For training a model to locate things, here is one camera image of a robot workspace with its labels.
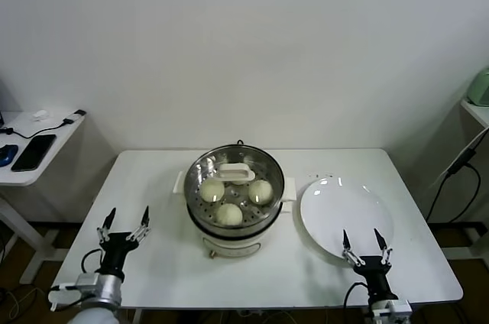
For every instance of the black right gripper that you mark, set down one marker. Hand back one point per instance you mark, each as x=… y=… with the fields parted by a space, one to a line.
x=376 y=268

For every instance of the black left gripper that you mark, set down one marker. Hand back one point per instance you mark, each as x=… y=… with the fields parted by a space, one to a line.
x=116 y=243

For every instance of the round glass pot lid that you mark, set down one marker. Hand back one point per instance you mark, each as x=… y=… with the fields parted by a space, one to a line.
x=237 y=171

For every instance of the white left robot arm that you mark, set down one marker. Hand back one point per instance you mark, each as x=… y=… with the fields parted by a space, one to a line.
x=107 y=289

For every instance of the stainless steel steamer basket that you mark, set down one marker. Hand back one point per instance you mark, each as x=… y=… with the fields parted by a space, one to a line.
x=290 y=188

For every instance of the round white plate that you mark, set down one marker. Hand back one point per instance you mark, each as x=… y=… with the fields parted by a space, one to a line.
x=344 y=217

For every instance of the white side desk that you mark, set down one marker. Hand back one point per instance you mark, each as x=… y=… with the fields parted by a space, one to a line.
x=57 y=148

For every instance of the white electric cooking pot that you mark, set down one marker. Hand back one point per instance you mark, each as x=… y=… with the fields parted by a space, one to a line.
x=229 y=243

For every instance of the black smartphone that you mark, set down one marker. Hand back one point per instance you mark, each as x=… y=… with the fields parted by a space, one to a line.
x=33 y=152

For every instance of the blue computer mouse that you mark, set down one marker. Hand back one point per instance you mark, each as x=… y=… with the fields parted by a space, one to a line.
x=7 y=155

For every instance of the small white case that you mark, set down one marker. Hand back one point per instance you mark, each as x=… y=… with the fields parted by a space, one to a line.
x=39 y=114

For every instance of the white shelf desk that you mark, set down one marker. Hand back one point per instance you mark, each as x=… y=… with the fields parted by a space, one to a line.
x=477 y=112

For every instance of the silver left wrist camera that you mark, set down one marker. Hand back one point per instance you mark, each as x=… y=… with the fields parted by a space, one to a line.
x=65 y=295

